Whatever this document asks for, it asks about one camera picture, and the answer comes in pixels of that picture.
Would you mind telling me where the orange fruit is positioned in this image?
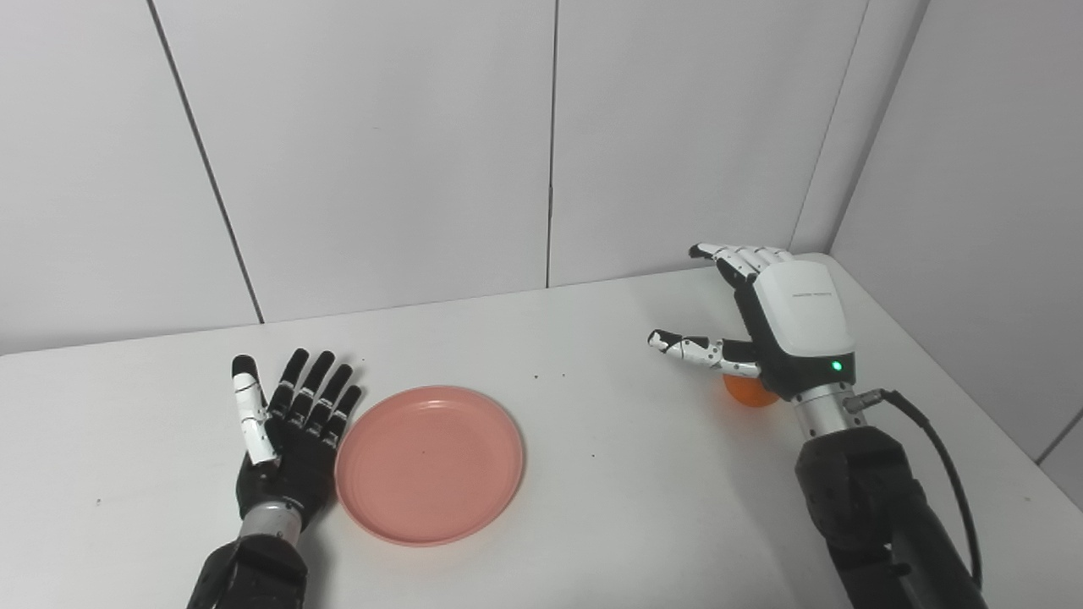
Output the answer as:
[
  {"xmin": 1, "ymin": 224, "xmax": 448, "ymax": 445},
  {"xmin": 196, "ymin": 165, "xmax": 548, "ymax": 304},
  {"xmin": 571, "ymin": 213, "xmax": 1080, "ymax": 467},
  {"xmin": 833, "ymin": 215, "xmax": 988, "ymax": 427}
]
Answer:
[{"xmin": 722, "ymin": 372, "xmax": 781, "ymax": 409}]

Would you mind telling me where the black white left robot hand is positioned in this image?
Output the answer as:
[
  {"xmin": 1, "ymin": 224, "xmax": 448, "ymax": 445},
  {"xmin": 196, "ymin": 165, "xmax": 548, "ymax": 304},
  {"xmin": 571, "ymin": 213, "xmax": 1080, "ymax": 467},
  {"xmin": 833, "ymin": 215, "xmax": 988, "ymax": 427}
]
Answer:
[{"xmin": 231, "ymin": 348, "xmax": 364, "ymax": 532}]

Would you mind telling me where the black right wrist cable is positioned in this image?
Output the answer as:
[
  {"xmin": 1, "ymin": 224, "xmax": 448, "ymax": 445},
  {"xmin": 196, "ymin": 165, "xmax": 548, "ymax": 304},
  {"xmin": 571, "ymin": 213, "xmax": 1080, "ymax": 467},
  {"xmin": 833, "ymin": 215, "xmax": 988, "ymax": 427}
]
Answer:
[{"xmin": 844, "ymin": 387, "xmax": 984, "ymax": 589}]

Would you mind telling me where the pink round plate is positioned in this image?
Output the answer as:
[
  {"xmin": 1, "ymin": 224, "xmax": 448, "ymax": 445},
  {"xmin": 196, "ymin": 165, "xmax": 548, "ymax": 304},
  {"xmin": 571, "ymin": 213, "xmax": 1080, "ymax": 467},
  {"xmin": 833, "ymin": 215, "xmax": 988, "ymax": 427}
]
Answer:
[{"xmin": 335, "ymin": 386, "xmax": 525, "ymax": 547}]

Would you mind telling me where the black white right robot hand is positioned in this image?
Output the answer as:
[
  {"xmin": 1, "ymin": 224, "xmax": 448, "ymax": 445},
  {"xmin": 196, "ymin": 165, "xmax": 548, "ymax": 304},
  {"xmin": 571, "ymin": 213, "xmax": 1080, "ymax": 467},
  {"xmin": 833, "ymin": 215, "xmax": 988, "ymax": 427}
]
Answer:
[{"xmin": 647, "ymin": 244, "xmax": 857, "ymax": 403}]

